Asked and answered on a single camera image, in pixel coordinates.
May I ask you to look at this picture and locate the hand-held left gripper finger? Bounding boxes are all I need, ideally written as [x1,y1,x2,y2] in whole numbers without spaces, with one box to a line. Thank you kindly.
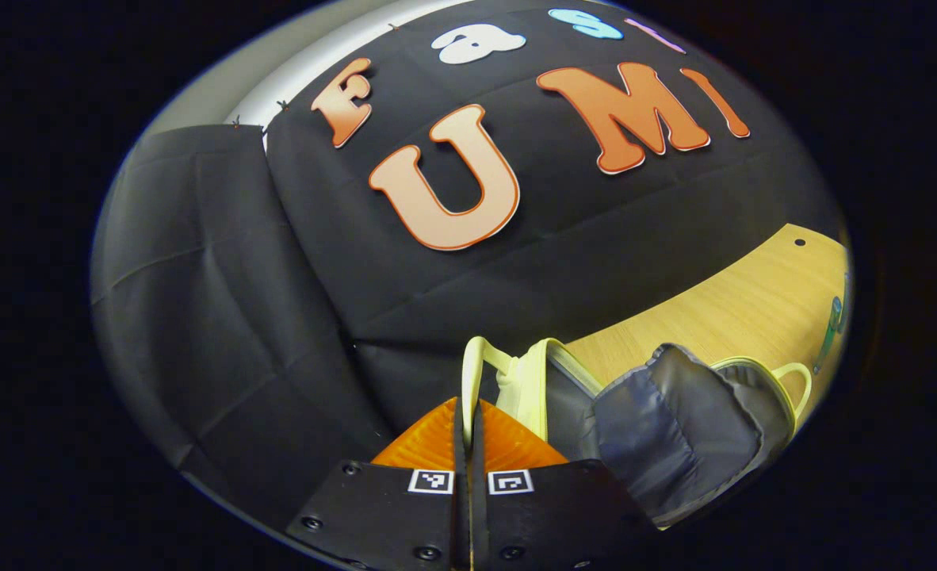
[285,397,471,571]
[471,399,666,571]

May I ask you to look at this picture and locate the pale yellow suitcase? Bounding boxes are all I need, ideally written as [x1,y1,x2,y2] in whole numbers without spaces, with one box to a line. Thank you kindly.
[461,335,814,531]

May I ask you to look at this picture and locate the blue capped clear bottle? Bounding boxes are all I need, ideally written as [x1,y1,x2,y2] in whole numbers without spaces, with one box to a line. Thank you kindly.
[812,274,848,375]

